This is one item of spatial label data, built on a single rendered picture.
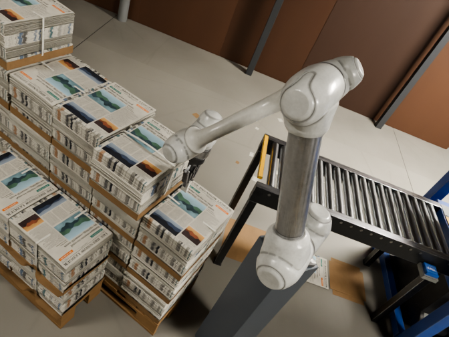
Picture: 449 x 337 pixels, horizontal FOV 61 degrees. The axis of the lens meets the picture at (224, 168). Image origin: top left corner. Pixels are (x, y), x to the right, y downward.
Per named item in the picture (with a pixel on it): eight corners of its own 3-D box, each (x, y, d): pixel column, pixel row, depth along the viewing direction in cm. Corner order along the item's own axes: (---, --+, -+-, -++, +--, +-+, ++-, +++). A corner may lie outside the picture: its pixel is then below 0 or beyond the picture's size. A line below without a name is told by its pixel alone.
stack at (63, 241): (59, 330, 202) (66, 271, 163) (-35, 243, 218) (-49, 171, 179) (101, 292, 224) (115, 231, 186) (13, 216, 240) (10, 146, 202)
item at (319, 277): (282, 273, 279) (282, 272, 278) (284, 243, 301) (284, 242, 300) (327, 289, 282) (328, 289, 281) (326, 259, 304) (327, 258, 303)
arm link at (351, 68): (306, 66, 124) (288, 75, 114) (359, 41, 112) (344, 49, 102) (322, 102, 126) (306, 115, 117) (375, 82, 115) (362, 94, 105)
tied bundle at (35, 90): (51, 145, 181) (52, 106, 166) (9, 112, 187) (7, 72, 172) (109, 118, 209) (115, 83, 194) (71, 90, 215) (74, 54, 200)
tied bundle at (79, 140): (94, 179, 175) (100, 142, 160) (49, 144, 181) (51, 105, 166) (147, 147, 203) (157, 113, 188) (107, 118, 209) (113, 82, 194)
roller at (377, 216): (373, 233, 227) (378, 229, 223) (365, 182, 263) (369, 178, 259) (381, 237, 227) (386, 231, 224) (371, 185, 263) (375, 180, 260)
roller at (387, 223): (383, 237, 227) (388, 232, 224) (373, 186, 263) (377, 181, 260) (391, 240, 227) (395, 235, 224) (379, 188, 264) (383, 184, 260)
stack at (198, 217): (152, 337, 215) (192, 256, 162) (13, 216, 240) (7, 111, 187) (191, 291, 244) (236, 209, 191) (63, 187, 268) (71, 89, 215)
